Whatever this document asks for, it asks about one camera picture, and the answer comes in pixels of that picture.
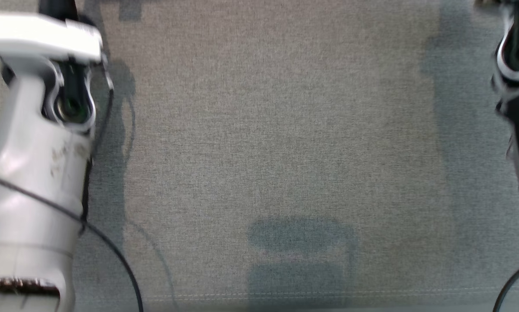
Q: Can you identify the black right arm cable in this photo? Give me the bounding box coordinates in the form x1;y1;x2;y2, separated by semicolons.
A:
493;258;519;312

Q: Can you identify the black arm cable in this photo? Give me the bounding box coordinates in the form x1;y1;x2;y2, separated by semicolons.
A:
0;171;144;312
493;258;519;312

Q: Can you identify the grey fabric sofa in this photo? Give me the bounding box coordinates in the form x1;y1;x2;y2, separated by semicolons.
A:
0;0;519;312

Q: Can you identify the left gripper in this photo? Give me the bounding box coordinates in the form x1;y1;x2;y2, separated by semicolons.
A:
0;0;113;133

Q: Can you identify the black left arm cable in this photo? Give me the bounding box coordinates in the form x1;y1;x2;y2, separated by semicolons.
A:
0;171;144;312

